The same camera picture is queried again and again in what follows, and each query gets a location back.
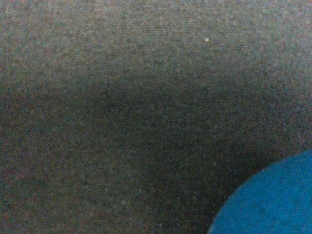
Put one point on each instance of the small blue ball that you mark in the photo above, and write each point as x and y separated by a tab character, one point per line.
277	200

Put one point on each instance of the black tablecloth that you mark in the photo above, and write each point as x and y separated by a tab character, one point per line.
143	116

